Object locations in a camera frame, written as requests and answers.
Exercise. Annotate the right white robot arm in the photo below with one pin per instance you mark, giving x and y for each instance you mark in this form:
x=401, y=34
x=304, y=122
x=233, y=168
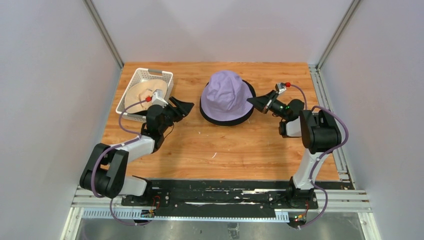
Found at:
x=321, y=133

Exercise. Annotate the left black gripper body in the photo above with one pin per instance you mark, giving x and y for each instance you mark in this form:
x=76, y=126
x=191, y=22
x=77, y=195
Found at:
x=170, y=115

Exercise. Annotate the lavender bucket hat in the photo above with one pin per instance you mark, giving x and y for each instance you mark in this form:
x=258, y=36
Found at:
x=225, y=96

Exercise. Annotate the cream straw-coloured bucket hat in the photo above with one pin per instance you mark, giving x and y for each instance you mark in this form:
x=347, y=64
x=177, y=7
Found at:
x=140, y=92

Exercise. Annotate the white perforated plastic basket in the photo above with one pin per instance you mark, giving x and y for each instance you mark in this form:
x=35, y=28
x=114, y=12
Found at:
x=142, y=75

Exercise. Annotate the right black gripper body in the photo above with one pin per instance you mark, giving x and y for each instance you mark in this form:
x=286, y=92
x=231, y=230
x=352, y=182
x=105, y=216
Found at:
x=277, y=107

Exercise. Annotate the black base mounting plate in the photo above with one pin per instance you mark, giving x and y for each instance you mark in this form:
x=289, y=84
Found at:
x=228, y=198

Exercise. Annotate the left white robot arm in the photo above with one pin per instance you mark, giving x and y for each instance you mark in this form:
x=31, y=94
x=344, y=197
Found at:
x=105, y=171

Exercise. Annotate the beige bucket hat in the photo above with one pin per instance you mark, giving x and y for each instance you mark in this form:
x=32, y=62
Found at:
x=227, y=123

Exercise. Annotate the white slotted cable duct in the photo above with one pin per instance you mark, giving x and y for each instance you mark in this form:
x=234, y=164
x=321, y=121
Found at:
x=145, y=215

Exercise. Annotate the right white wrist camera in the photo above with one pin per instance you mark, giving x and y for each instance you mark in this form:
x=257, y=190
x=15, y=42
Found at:
x=280, y=88

